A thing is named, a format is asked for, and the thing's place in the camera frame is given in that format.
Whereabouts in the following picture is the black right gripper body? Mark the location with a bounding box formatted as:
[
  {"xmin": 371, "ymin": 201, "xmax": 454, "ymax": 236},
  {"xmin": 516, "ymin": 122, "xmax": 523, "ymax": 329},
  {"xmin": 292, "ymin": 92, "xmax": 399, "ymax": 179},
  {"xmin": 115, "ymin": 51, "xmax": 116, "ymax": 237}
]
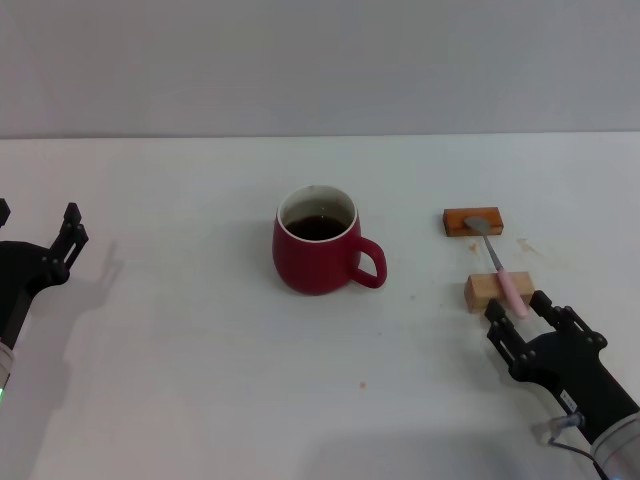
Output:
[{"xmin": 506, "ymin": 331, "xmax": 640, "ymax": 447}]

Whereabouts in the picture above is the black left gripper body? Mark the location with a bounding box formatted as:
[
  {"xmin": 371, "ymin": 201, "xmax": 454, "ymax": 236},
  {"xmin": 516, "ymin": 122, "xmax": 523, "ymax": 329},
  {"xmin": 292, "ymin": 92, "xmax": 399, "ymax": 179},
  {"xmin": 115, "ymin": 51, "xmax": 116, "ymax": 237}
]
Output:
[{"xmin": 0, "ymin": 240, "xmax": 70, "ymax": 352}]

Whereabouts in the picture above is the pink handled metal spoon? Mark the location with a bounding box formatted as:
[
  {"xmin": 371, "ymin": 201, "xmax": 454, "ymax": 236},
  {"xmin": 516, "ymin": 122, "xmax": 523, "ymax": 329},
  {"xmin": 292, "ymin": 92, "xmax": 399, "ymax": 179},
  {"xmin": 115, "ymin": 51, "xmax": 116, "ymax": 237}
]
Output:
[{"xmin": 463, "ymin": 215, "xmax": 529, "ymax": 321}]

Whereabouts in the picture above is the red ceramic mug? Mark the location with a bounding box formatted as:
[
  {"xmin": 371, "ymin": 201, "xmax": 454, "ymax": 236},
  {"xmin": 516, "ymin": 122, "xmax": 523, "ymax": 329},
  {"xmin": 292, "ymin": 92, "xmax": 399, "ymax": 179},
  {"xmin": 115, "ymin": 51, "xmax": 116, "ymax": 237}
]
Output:
[{"xmin": 272, "ymin": 184, "xmax": 389, "ymax": 296}]

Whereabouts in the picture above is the light wooden block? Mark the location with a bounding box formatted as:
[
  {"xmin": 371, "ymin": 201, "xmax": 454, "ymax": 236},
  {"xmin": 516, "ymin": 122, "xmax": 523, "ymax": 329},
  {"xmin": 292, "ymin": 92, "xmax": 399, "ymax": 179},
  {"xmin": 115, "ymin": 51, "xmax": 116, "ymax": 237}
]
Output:
[{"xmin": 464, "ymin": 271, "xmax": 538, "ymax": 315}]

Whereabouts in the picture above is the dark orange wooden block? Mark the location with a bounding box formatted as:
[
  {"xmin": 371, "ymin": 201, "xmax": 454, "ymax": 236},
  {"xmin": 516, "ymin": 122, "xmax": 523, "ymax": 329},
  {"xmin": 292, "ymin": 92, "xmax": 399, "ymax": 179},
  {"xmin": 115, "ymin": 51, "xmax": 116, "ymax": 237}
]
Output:
[{"xmin": 442, "ymin": 207, "xmax": 504, "ymax": 238}]

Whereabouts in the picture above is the dark coffee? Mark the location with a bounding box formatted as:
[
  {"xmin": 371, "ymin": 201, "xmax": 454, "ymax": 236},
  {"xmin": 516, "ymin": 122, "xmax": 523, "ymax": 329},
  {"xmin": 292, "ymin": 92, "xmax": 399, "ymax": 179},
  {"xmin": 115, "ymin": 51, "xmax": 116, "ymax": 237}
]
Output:
[{"xmin": 284, "ymin": 214, "xmax": 349, "ymax": 242}]

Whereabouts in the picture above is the thin cable with metal plug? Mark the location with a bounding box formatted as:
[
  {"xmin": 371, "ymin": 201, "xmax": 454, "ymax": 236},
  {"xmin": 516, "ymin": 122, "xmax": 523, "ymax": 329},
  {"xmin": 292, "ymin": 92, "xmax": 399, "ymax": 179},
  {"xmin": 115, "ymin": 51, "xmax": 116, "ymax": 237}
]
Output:
[{"xmin": 546, "ymin": 412, "xmax": 610, "ymax": 477}]

